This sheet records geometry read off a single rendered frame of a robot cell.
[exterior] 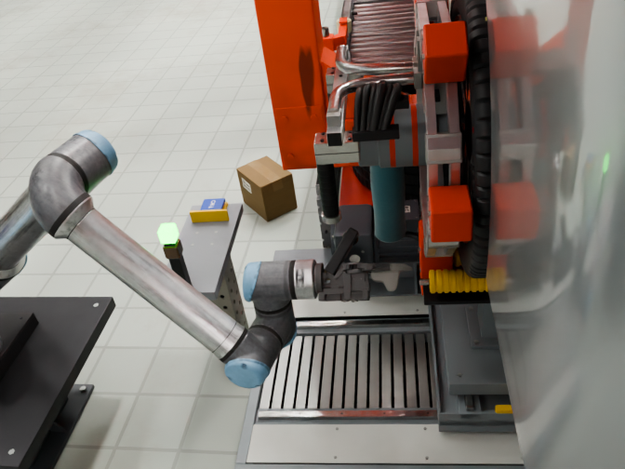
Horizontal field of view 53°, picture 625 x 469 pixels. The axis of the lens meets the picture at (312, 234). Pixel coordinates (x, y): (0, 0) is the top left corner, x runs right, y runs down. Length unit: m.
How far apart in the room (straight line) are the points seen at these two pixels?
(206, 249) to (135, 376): 0.56
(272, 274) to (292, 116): 0.68
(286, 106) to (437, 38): 0.85
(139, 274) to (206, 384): 0.82
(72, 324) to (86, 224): 0.71
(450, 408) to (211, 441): 0.70
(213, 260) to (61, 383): 0.52
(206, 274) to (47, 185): 0.58
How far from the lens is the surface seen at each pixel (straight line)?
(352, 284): 1.39
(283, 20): 1.84
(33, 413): 1.85
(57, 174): 1.41
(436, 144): 1.19
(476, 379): 1.74
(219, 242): 1.90
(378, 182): 1.64
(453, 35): 1.17
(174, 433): 2.03
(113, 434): 2.11
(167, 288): 1.37
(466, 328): 1.86
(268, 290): 1.41
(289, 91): 1.92
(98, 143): 1.50
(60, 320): 2.08
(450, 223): 1.17
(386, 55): 3.53
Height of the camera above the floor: 1.55
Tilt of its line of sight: 36 degrees down
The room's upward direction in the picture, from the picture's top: 9 degrees counter-clockwise
